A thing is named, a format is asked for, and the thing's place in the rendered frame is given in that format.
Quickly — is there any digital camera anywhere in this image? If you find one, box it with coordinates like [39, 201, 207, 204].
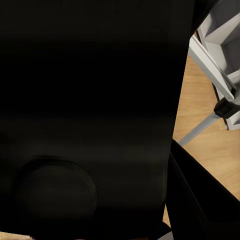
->
[0, 0, 219, 240]

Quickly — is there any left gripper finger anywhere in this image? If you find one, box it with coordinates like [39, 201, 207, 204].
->
[165, 138, 240, 240]

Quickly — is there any camera tripod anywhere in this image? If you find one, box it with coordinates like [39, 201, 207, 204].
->
[178, 35, 240, 147]

